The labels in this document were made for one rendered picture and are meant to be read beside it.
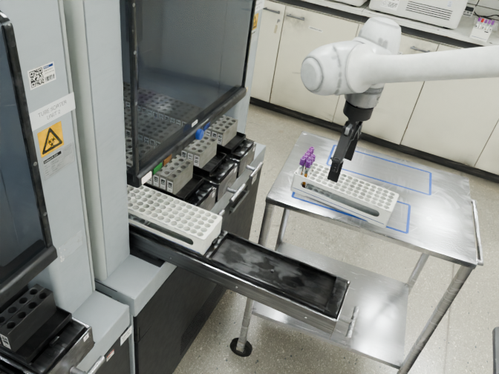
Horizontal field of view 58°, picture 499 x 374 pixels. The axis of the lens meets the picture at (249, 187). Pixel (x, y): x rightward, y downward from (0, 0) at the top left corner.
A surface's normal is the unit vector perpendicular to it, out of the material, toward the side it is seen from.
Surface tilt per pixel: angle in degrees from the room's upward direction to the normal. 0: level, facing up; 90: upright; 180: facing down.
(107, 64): 90
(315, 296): 0
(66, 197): 90
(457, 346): 0
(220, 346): 0
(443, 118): 90
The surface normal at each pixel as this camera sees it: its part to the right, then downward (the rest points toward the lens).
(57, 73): 0.90, 0.34
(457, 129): -0.40, 0.51
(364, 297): 0.13, -0.80
